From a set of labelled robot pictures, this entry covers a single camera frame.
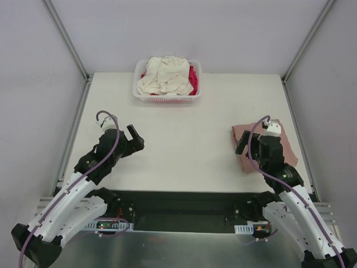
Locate cream white t shirt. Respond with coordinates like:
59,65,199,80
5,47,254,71
136,56,194,95

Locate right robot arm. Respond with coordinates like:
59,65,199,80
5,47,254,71
236,131,356,267

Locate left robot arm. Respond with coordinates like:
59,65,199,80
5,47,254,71
11,125,144,267

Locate folded pink t shirt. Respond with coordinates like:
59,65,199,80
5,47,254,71
231,119,298,174

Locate white plastic laundry basket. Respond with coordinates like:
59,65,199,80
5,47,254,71
132,59,202,104

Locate red t shirt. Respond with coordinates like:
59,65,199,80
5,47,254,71
189,65,199,95

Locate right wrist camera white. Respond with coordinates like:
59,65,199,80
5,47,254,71
262,119,282,137

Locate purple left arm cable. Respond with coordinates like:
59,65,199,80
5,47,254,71
18,110,132,268

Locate left white cable duct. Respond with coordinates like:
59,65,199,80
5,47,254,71
83,220,128,232

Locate white cable duct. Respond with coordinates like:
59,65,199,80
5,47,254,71
83,220,128,232
234,224,254,235

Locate right white cable duct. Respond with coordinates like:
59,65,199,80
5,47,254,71
234,224,254,235

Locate aluminium rail front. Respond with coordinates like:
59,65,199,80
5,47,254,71
35,197,337,225

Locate right aluminium frame post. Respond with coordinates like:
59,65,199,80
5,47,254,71
281,0,338,83

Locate aluminium frame post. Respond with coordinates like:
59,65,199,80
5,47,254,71
41,0,93,82
281,0,338,83

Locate left aluminium frame post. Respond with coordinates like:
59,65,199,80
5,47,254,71
41,0,93,82

